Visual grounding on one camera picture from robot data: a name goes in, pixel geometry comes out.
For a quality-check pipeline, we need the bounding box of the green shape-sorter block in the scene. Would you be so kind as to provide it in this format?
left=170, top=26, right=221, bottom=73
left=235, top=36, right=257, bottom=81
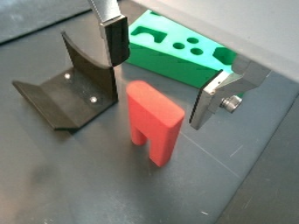
left=127, top=10, right=237, bottom=88

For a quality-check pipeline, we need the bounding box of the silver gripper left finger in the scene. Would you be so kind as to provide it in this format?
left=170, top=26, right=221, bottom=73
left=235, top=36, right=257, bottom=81
left=89, top=0, right=130, bottom=67

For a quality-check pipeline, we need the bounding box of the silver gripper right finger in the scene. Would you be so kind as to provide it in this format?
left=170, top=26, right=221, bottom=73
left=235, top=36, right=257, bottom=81
left=190, top=55, right=271, bottom=130

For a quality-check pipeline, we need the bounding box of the black fixture bracket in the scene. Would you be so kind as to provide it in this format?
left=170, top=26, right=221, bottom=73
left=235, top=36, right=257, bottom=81
left=14, top=32, right=118, bottom=131

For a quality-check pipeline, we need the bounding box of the red square-circle object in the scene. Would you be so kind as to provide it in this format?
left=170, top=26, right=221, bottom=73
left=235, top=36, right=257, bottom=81
left=126, top=80, right=185, bottom=167

